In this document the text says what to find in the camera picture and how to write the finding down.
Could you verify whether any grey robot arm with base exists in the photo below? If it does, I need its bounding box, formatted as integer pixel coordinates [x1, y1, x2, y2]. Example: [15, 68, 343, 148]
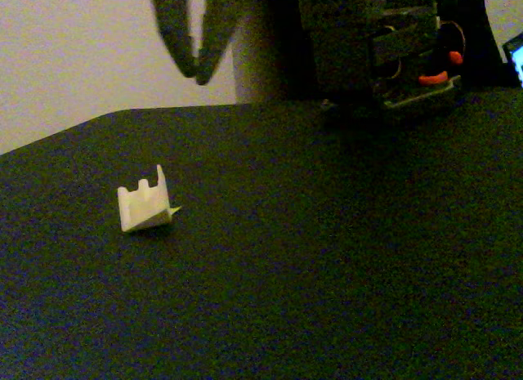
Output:
[265, 0, 465, 111]

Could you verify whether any laptop with lit screen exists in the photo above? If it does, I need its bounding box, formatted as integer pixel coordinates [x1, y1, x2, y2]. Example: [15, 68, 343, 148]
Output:
[501, 31, 523, 89]

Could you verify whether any black clamp with orange pads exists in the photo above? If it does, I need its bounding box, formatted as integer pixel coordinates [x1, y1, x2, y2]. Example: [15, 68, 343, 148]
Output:
[417, 20, 467, 87]

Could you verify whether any dark blue desk mat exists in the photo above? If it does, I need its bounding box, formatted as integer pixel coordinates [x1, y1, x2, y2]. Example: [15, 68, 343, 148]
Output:
[0, 85, 523, 380]

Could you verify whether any white plastic printed part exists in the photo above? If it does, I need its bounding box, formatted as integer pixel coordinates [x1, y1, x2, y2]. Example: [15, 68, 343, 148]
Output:
[117, 163, 173, 233]

